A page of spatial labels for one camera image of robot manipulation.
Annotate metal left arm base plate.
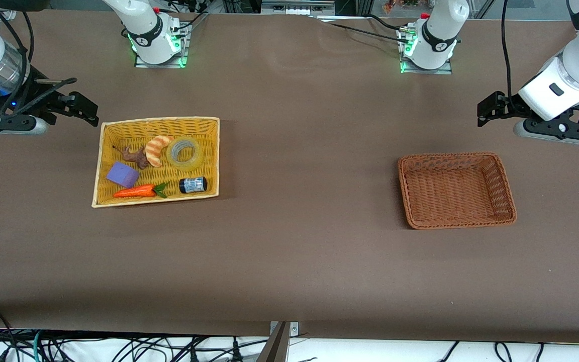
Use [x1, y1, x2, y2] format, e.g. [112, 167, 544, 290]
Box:
[400, 28, 453, 75]

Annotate grey metal table bracket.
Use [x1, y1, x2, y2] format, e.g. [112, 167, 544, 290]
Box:
[269, 321, 300, 336]

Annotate brown toy lion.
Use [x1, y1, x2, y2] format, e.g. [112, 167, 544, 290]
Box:
[112, 145, 149, 170]

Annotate toy croissant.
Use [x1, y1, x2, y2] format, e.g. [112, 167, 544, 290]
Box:
[145, 135, 174, 168]

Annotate purple foam cube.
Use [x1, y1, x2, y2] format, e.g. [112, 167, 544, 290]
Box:
[106, 161, 140, 189]

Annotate clear tape roll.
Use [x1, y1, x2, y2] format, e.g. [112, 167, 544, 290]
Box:
[166, 136, 204, 170]

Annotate dark metal beam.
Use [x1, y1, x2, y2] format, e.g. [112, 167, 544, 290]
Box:
[256, 322, 291, 362]

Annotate thin black table cable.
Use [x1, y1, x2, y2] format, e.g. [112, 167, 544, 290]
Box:
[320, 19, 411, 46]
[365, 14, 409, 32]

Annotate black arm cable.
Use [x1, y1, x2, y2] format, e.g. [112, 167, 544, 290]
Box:
[0, 0, 36, 109]
[501, 0, 514, 99]

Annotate brown wicker basket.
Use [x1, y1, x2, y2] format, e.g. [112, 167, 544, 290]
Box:
[398, 152, 517, 230]

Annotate black base cable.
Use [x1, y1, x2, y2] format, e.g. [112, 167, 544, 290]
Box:
[161, 0, 211, 32]

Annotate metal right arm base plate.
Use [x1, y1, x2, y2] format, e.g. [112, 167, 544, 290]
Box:
[134, 23, 190, 68]

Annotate small blue jar black lid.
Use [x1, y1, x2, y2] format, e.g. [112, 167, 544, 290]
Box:
[178, 176, 208, 195]

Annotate orange toy carrot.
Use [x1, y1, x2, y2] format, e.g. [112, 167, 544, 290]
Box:
[113, 182, 170, 199]

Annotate grey equipment box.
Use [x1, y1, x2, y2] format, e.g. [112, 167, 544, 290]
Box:
[261, 0, 336, 16]

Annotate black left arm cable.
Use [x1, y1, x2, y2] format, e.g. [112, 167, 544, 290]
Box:
[501, 0, 514, 99]

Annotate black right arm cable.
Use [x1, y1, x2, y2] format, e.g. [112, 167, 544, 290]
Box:
[0, 0, 36, 109]

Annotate yellow wicker basket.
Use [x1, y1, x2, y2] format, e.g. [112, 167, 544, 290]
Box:
[91, 117, 220, 209]

